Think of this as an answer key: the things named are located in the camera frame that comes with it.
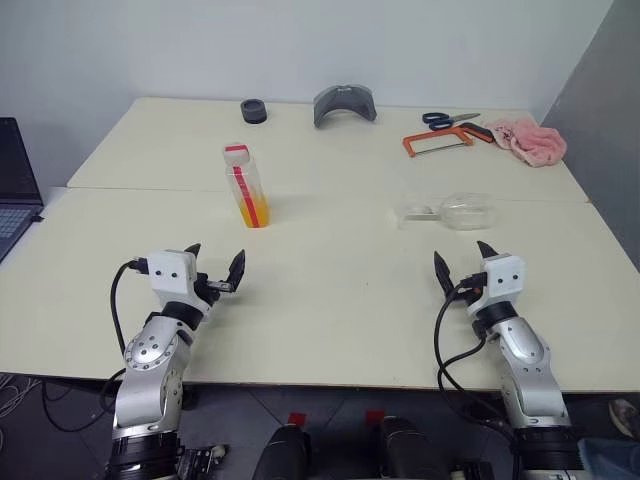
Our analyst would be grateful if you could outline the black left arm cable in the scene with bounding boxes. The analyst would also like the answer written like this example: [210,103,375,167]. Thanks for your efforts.
[101,256,151,416]

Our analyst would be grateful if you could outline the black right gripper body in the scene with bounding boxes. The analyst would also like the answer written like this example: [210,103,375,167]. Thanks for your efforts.
[451,271,487,315]

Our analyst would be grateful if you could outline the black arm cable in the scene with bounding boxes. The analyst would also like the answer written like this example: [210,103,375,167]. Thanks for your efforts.
[433,277,516,436]
[101,256,151,416]

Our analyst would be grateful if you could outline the pink cloth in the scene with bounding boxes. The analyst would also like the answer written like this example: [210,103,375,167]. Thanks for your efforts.
[480,117,568,169]

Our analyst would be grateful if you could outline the dark grey laptop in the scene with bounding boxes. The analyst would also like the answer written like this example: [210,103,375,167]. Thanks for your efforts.
[0,117,45,264]

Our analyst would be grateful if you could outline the orange hacksaw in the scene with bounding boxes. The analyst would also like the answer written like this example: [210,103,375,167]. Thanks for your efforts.
[402,121,496,160]

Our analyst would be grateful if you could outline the blue handled scissors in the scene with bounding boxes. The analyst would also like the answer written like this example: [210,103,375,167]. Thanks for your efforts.
[421,111,482,132]

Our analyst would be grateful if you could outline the dark rounded shape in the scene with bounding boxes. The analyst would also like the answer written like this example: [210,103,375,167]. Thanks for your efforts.
[249,423,312,480]
[377,415,454,480]

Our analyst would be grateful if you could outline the blue jeans leg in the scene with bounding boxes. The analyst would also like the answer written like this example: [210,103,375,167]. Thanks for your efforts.
[577,435,640,474]

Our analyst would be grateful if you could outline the bottle with orange liquid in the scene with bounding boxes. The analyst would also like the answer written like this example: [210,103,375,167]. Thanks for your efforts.
[225,158,274,230]

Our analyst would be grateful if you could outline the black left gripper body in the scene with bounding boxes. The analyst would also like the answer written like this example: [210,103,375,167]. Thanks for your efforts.
[191,272,225,315]

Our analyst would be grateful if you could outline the black round tape roll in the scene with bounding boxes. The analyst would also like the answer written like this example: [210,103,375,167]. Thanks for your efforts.
[239,98,270,125]

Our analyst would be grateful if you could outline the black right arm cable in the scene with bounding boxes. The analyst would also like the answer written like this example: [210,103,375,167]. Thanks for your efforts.
[433,277,516,436]

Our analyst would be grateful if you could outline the grey curved visor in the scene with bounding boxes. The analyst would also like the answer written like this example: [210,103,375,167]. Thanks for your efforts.
[313,84,378,130]

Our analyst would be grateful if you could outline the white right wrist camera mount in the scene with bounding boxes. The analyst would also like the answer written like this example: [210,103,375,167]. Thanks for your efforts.
[464,253,527,319]

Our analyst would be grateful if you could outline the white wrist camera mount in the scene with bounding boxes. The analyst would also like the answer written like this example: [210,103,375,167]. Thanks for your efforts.
[464,253,527,319]
[147,249,214,321]

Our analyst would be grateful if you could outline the clear plastic wine glass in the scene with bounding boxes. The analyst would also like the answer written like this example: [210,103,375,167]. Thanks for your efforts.
[394,191,500,232]

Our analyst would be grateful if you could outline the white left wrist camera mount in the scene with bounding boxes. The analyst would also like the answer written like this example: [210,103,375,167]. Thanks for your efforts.
[147,249,214,321]

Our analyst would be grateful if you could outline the white floor cables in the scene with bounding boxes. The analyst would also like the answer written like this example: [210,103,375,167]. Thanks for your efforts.
[0,374,42,424]

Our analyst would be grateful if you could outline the black floor device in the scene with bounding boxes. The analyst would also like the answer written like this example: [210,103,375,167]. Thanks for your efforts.
[175,443,230,480]

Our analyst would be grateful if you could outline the grey sneaker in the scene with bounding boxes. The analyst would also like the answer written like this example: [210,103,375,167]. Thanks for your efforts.
[608,398,640,436]

